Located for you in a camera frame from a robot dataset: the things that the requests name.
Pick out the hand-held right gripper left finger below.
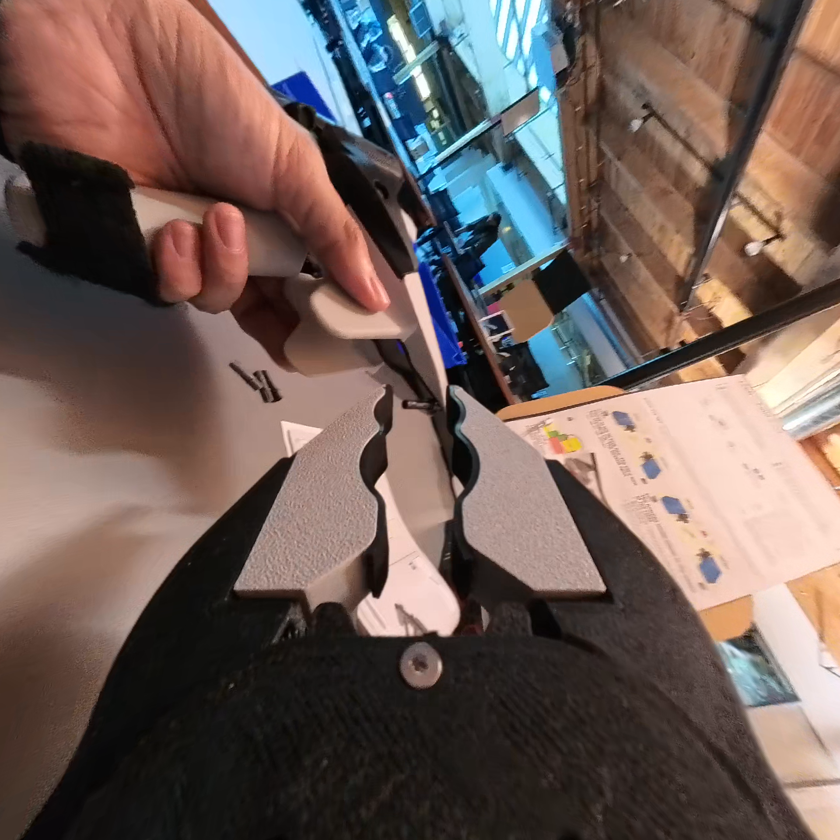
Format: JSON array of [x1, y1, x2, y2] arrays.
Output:
[[233, 385, 395, 610]]

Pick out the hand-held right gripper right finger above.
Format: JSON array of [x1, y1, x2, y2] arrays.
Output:
[[446, 385, 608, 602]]

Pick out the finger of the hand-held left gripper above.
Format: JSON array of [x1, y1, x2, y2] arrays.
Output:
[[377, 272, 452, 404]]

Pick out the grey desk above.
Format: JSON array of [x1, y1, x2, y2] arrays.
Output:
[[0, 154, 514, 840]]

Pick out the person's left hand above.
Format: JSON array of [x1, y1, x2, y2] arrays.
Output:
[[0, 0, 392, 370]]

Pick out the blue plastic bin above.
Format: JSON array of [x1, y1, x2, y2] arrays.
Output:
[[272, 71, 469, 370]]

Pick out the brown cardboard panel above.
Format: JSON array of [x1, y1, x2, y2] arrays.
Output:
[[500, 282, 556, 343]]

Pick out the white table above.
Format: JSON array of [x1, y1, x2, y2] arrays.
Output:
[[478, 243, 571, 298]]

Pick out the white instruction booklet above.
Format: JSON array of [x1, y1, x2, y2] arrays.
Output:
[[281, 420, 462, 639]]

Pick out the black panel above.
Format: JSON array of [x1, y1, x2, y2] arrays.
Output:
[[532, 252, 593, 317]]

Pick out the printed instruction sheet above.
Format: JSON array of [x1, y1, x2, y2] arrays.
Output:
[[505, 374, 840, 613]]

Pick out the black metal beam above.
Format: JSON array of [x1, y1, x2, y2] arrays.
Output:
[[594, 281, 840, 389], [679, 0, 818, 309]]

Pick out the silver duct pipe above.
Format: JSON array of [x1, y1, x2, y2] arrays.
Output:
[[781, 387, 840, 441]]

